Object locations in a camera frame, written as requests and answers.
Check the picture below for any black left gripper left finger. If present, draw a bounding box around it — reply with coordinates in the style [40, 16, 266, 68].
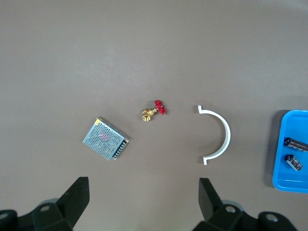
[0, 176, 90, 231]

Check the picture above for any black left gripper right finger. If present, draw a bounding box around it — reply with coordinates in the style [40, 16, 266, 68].
[192, 177, 299, 231]

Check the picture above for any long dark electrolytic capacitor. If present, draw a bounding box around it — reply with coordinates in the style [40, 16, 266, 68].
[283, 137, 308, 153]

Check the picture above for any blue plastic tray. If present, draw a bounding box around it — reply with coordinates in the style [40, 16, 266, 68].
[272, 110, 308, 194]

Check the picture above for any metal mesh power supply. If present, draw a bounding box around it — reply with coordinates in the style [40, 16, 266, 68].
[82, 116, 131, 161]

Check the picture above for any brown table mat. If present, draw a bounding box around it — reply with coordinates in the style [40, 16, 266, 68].
[0, 0, 308, 231]

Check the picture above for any white curved plastic bracket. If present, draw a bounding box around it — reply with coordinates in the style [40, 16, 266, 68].
[193, 104, 231, 166]

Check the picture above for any brass valve red handle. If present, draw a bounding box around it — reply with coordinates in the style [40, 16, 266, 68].
[141, 100, 167, 122]

